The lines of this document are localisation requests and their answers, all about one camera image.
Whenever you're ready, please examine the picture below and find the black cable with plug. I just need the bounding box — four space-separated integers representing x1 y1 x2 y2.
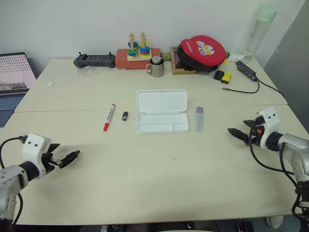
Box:
222 79 261 94

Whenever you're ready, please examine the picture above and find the white shoe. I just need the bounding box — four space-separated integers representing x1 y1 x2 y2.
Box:
266 215 284 229

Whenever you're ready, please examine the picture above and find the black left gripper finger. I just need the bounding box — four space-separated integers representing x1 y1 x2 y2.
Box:
58 150 81 169
47 143 61 154

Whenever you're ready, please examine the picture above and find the open laptop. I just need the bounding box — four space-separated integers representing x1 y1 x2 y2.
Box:
0 51 37 129

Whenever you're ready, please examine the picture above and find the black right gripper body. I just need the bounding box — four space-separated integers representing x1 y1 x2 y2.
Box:
247 116 265 147

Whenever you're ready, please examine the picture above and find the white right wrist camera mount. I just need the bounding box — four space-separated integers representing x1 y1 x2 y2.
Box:
255 106 281 149

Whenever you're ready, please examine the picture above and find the purple capped lead tube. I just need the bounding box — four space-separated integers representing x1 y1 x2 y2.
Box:
194 106 205 132

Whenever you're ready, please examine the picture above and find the wooden framed tray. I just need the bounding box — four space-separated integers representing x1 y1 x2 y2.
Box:
169 46 197 76

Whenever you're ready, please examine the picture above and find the small yellow black block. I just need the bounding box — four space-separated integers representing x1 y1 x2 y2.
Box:
220 71 233 85

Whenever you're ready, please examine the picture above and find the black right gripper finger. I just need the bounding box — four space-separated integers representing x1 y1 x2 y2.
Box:
227 128 250 145
242 119 257 129

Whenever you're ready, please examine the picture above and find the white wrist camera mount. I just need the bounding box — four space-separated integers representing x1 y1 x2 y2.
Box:
22 133 52 180
255 106 281 149

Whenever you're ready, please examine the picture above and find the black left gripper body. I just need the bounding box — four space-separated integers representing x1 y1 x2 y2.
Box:
41 152 64 174

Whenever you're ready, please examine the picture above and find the red rectangular box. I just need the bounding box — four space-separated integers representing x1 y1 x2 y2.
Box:
114 47 162 71

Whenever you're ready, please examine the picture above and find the crumpled white tissue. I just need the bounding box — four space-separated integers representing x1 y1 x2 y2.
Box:
226 51 246 63

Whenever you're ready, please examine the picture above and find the black handheld remote controller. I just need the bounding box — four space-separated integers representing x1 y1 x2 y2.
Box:
73 51 116 69

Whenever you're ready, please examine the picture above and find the red whiteboard marker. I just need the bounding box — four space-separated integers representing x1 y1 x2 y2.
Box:
103 103 116 132

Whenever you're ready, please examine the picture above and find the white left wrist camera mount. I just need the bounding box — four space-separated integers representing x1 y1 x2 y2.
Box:
22 133 52 180

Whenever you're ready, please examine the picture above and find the stainless steel mug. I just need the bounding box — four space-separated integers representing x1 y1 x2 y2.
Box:
145 58 166 78

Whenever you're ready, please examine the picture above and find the wooden ring stacking toy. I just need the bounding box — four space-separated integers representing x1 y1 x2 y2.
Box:
126 31 152 62

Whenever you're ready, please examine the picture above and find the clear plastic wrapper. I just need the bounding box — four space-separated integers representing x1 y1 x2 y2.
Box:
77 67 98 78

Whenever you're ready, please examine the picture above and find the clear bottle with green lid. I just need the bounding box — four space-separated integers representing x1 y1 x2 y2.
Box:
239 4 279 60

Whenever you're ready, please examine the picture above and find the red black round pouch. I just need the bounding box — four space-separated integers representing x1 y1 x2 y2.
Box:
177 35 227 73

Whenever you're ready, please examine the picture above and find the white plastic pencil case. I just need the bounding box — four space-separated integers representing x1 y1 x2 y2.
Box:
135 88 190 135

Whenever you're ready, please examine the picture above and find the grey USB hub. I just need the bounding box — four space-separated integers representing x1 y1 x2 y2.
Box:
235 60 258 82

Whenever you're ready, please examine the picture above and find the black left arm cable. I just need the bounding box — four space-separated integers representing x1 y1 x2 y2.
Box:
0 136 28 170

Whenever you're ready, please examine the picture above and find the black hub cable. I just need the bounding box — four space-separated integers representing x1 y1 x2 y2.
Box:
255 77 289 100

